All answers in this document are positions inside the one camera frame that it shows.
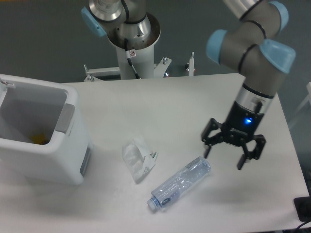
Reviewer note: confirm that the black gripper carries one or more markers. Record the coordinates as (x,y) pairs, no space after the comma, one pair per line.
(238,129)

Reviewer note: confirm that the white plastic trash can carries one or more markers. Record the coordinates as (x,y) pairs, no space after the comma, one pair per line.
(31,106)

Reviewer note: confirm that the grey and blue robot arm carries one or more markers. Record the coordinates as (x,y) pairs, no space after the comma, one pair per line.
(250,50)

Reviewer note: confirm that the yellow trash in can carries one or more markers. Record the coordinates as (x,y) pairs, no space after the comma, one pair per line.
(40,139)

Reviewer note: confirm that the crushed clear plastic bottle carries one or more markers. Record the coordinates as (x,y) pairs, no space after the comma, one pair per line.
(169,191)

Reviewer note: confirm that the black device at table edge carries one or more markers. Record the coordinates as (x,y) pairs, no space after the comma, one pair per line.
(303,208)

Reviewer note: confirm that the crumpled white plastic wrapper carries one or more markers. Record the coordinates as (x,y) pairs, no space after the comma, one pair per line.
(139,158)

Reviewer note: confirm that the white metal frame bracket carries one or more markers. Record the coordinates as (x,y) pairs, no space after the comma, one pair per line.
(160,70)

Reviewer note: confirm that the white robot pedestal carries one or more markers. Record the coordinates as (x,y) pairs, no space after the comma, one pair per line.
(134,45)

